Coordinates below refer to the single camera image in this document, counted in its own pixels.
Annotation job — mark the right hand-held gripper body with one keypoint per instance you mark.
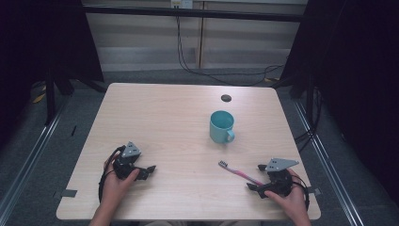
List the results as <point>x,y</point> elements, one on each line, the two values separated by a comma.
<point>277,180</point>

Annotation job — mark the small black floor strip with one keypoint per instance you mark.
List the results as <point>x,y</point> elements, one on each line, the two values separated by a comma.
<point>73,130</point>

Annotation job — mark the yellow floor tape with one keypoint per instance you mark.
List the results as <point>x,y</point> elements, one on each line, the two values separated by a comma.
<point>39,98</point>

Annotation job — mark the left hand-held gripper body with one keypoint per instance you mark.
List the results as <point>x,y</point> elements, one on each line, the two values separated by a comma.
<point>126,163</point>

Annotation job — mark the black curtain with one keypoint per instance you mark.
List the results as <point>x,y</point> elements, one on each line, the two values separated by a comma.
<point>37,40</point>
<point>354,62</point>

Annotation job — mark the black stand leg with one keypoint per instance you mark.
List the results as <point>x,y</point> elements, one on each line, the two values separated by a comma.
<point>50,97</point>

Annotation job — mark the white wall socket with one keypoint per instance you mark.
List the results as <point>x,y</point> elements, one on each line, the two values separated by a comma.
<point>182,3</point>

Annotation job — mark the pink toothbrush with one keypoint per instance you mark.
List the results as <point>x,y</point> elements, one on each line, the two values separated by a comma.
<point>239,173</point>

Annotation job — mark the grey tape piece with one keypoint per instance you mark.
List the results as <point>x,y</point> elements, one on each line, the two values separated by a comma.
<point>68,193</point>
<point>314,190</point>

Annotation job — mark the person's left hand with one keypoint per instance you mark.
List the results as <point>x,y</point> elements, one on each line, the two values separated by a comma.
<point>114,188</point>

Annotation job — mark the metal floor rail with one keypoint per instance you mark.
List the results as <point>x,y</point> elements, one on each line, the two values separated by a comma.
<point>329,169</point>
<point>28,163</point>

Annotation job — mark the teal cup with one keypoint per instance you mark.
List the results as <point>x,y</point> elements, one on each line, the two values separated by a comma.
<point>221,130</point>

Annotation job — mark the black horizontal bar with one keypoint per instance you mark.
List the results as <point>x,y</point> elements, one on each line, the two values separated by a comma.
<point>194,13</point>

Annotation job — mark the dark round table grommet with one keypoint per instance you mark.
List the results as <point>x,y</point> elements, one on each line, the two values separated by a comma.
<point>226,98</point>

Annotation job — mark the person's right hand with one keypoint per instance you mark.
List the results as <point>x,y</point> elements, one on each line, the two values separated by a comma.
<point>295,201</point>

